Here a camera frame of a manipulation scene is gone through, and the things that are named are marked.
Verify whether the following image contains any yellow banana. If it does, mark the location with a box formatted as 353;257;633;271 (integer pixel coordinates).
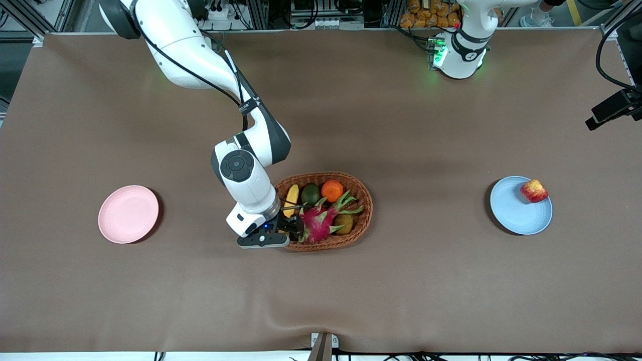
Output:
283;184;300;219

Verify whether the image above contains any red apple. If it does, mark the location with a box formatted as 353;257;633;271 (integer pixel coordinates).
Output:
520;179;549;204

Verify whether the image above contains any pink dragon fruit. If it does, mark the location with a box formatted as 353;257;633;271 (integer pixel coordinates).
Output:
297;190;365;245

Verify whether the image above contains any green avocado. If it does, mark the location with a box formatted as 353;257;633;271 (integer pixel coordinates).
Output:
301;183;322;209

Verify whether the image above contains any brown kiwi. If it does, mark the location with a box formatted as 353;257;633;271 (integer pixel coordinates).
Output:
333;213;355;235

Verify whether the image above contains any orange fruit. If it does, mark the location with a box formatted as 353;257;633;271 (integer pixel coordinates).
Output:
321;179;345;203

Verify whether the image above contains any brown wicker basket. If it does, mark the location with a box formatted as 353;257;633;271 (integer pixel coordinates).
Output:
275;172;374;252

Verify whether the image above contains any brown table cover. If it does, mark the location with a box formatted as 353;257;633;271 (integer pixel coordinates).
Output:
0;28;642;354

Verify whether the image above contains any pink plate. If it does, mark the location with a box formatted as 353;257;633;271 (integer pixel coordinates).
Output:
98;185;159;245

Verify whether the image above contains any blue plate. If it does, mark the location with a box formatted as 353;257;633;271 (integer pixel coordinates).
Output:
490;176;553;236

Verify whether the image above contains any long white power strip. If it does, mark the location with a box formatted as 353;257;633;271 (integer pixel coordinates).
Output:
313;18;364;30

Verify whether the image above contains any pile of golden bread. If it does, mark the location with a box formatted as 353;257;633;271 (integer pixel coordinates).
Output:
400;0;462;29

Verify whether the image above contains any white power strip with plugs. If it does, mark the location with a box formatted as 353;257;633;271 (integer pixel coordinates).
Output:
203;4;231;21

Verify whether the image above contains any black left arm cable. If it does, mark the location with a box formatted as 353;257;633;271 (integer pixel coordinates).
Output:
595;24;642;92

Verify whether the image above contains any aluminium frame beam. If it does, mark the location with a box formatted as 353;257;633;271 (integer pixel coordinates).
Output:
8;0;51;47
599;0;633;41

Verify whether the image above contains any grey metal bracket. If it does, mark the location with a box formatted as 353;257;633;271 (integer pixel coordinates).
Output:
307;332;340;361

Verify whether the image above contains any aluminium frame post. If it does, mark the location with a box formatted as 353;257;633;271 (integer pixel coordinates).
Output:
248;0;269;30
384;0;403;28

